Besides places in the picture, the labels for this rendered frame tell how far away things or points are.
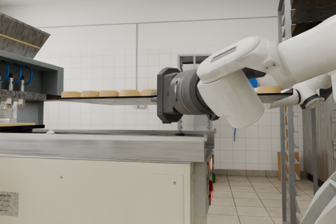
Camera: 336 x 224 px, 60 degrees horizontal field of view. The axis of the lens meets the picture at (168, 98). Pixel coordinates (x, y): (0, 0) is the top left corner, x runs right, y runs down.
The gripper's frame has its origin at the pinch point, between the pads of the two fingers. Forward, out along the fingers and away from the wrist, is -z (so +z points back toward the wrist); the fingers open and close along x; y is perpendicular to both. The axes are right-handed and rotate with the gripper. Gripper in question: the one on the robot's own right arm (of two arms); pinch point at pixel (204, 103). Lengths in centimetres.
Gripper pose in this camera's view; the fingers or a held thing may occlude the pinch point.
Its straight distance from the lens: 107.5
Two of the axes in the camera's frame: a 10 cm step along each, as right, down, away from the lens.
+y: 5.2, -0.5, -8.5
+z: 8.5, 0.3, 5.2
